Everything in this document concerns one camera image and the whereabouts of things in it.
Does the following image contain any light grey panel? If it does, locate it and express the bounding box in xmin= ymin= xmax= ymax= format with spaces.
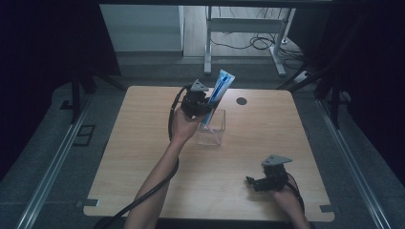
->
xmin=99 ymin=4 xmax=185 ymax=52

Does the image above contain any aluminium floor rail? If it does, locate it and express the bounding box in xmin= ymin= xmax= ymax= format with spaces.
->
xmin=15 ymin=94 xmax=94 ymax=229
xmin=316 ymin=98 xmax=391 ymax=229

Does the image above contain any black floor socket frame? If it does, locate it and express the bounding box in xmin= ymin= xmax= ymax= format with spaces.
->
xmin=72 ymin=124 xmax=96 ymax=147

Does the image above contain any white power strip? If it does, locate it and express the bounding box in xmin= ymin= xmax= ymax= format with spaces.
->
xmin=293 ymin=70 xmax=310 ymax=84

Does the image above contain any white metal desk frame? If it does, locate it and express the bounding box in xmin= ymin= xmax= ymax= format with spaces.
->
xmin=203 ymin=5 xmax=297 ymax=77

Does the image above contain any person's left hand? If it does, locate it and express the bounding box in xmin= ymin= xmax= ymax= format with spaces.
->
xmin=170 ymin=106 xmax=206 ymax=146

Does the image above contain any clear plastic container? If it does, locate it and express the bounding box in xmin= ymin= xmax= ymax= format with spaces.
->
xmin=196 ymin=109 xmax=227 ymax=147

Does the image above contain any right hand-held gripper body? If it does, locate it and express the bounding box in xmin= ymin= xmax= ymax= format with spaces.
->
xmin=261 ymin=154 xmax=293 ymax=193

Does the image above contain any black floor cable bundle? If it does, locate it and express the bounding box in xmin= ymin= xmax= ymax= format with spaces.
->
xmin=209 ymin=6 xmax=308 ymax=70

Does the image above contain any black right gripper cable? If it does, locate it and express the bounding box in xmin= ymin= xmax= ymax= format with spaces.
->
xmin=285 ymin=173 xmax=307 ymax=215

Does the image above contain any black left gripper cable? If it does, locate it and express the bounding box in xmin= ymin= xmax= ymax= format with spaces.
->
xmin=95 ymin=84 xmax=194 ymax=229

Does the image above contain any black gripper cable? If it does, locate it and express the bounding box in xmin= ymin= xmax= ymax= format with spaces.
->
xmin=95 ymin=84 xmax=194 ymax=229
xmin=285 ymin=173 xmax=307 ymax=215

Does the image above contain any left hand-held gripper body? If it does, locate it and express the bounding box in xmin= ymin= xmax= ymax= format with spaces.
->
xmin=181 ymin=79 xmax=213 ymax=119

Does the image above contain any black metal stand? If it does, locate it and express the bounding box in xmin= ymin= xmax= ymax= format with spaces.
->
xmin=276 ymin=63 xmax=352 ymax=130
xmin=60 ymin=68 xmax=127 ymax=125

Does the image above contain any dark curtain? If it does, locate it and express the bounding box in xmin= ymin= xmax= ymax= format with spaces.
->
xmin=0 ymin=0 xmax=122 ymax=180
xmin=288 ymin=0 xmax=405 ymax=187

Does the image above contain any person's right hand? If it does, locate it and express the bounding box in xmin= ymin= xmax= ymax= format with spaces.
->
xmin=270 ymin=184 xmax=304 ymax=218

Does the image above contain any blue and white toothpaste tube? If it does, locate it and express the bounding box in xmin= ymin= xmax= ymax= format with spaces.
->
xmin=200 ymin=69 xmax=237 ymax=128

